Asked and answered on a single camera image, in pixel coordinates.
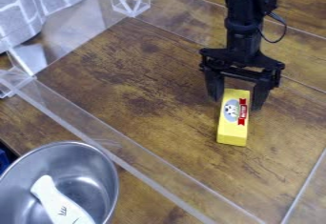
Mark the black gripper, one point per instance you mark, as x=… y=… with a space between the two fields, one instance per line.
x=241 y=61

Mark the yellow butter block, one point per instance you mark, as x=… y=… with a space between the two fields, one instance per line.
x=233 y=126

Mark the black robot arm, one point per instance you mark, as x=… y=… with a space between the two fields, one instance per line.
x=246 y=11

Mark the silver metal bowl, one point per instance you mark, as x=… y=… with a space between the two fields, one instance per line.
x=83 y=173

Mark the grey brick pattern cloth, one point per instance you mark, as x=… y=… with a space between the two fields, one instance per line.
x=23 y=17

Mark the white toy fish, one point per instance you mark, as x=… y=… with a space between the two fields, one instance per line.
x=61 y=208

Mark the blue object at edge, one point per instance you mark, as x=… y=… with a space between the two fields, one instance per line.
x=4 y=161

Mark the clear acrylic barrier wall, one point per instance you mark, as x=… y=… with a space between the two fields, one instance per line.
x=123 y=88

